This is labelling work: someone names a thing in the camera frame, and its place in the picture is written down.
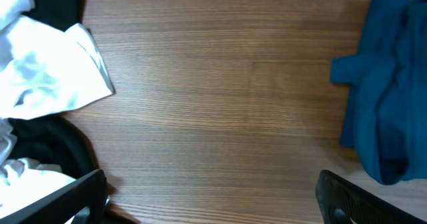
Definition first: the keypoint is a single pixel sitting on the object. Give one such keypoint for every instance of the black garment left pile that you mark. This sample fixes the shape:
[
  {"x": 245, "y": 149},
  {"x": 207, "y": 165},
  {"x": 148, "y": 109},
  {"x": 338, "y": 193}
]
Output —
[{"x": 53, "y": 144}]

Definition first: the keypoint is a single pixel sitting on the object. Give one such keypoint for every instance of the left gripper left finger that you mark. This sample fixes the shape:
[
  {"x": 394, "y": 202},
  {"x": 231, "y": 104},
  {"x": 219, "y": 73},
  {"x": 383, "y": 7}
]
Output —
[{"x": 82, "y": 200}]

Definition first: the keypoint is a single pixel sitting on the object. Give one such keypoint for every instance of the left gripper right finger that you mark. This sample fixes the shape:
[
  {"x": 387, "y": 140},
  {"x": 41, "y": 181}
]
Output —
[{"x": 341, "y": 201}]

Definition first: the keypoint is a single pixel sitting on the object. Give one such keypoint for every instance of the white shirt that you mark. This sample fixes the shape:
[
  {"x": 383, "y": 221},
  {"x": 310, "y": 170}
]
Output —
[{"x": 43, "y": 70}]

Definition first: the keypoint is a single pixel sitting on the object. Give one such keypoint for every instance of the blue polo shirt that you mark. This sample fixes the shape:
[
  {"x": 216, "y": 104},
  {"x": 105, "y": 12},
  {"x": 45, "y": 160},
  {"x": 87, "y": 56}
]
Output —
[{"x": 385, "y": 120}]

